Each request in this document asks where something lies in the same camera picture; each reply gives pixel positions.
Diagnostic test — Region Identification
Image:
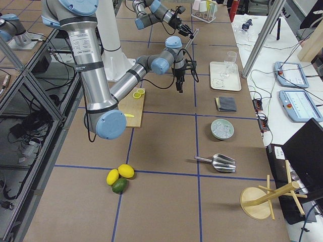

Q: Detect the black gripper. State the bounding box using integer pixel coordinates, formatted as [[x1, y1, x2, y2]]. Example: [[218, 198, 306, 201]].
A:
[[173, 59, 196, 93], [169, 15, 193, 37]]

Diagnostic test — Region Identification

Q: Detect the steel ice scoop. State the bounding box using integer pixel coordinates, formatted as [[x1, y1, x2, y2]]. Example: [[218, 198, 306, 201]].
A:
[[194, 153, 236, 173]]

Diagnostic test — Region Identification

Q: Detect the blue folded umbrella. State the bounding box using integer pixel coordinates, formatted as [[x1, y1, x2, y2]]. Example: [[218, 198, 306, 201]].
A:
[[242, 19, 253, 31]]

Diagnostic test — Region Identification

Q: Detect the teach pendant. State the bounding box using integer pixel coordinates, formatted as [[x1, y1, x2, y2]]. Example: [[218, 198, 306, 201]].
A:
[[279, 90, 322, 123], [274, 62, 309, 88]]

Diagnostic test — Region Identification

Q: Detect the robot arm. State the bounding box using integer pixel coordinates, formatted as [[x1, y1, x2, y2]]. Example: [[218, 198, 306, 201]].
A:
[[132, 0, 194, 39], [42, 1, 196, 140]]

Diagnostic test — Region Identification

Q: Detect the green bowl of ice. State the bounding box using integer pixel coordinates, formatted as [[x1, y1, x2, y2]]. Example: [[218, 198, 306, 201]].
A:
[[210, 119, 234, 140]]

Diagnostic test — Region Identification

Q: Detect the black monitor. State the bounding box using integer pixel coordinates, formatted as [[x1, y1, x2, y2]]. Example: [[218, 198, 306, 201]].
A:
[[282, 118, 322, 206]]

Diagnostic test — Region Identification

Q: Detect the cream bear tray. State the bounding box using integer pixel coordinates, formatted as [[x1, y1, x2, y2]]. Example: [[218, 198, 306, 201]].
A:
[[209, 62, 242, 91]]

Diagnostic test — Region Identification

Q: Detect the white cup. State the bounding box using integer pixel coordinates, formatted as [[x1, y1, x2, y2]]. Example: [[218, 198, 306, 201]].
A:
[[199, 1, 207, 13]]

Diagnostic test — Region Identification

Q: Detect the yellow cup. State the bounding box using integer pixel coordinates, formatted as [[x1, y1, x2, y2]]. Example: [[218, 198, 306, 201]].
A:
[[205, 0, 217, 11]]

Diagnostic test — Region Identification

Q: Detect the aluminium frame post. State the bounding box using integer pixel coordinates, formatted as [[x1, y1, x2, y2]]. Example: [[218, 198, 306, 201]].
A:
[[242, 0, 286, 79]]

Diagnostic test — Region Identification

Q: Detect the wooden mug tree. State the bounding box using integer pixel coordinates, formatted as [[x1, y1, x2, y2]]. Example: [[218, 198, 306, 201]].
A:
[[240, 160, 307, 220]]

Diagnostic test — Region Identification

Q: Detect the teach pendant far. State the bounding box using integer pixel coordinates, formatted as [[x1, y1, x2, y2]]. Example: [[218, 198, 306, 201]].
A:
[[274, 62, 309, 88]]

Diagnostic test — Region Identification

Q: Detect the yellow lemon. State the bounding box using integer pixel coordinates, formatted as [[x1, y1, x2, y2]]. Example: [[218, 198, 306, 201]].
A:
[[118, 164, 135, 178], [106, 169, 119, 186]]

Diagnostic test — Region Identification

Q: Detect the lemon slice on board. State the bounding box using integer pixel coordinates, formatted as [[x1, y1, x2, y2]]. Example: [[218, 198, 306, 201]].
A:
[[133, 92, 142, 99], [136, 88, 145, 95]]

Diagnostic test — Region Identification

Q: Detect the red cylinder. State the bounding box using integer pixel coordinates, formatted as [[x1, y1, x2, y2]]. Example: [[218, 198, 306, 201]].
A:
[[229, 0, 240, 18]]

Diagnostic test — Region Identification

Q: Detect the yellow plastic knife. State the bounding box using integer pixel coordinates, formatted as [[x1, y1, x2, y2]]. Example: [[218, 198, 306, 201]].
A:
[[124, 113, 135, 117]]

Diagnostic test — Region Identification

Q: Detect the pink cup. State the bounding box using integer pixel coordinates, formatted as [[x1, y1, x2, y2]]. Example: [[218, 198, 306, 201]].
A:
[[192, 0, 200, 11]]

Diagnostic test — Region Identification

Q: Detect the grey folded cloth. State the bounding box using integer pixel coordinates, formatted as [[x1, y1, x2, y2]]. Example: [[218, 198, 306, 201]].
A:
[[215, 96, 237, 112]]

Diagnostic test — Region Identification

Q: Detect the clear wine glass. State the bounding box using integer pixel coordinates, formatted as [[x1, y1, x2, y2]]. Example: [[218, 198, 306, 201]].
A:
[[220, 51, 237, 78]]

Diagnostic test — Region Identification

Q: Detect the teach pendant near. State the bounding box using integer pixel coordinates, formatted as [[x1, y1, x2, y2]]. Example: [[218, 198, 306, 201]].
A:
[[279, 90, 322, 123]]

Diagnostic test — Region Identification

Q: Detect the bamboo cutting board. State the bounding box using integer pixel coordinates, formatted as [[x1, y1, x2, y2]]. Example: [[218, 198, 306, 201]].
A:
[[119, 88, 145, 128]]

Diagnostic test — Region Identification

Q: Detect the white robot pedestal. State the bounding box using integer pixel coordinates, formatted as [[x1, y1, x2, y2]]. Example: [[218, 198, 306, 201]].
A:
[[96, 0, 135, 82]]

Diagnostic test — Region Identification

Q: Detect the white cup rack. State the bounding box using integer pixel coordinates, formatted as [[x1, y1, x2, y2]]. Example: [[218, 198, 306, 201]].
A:
[[191, 1, 218, 23]]

